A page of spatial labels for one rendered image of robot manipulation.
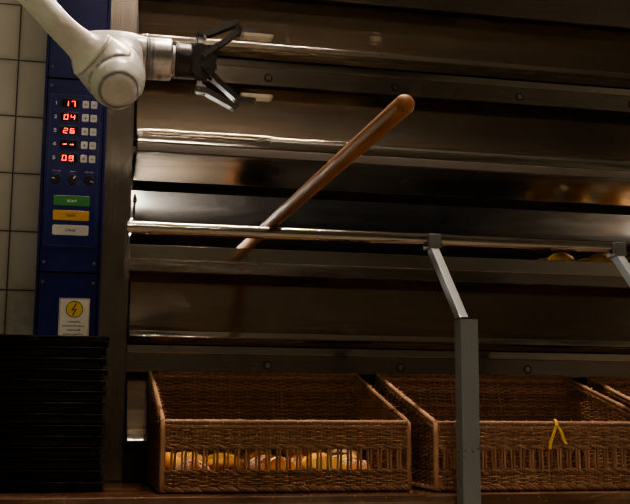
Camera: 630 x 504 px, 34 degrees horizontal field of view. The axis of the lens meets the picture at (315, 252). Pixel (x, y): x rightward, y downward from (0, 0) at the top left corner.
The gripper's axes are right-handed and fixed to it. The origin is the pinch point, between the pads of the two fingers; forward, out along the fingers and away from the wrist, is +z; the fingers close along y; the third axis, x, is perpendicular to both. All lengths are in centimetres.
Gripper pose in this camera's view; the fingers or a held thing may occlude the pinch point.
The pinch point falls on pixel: (266, 67)
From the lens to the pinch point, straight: 231.8
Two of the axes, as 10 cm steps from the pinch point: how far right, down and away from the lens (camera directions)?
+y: -0.1, 9.9, -1.5
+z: 9.8, 0.4, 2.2
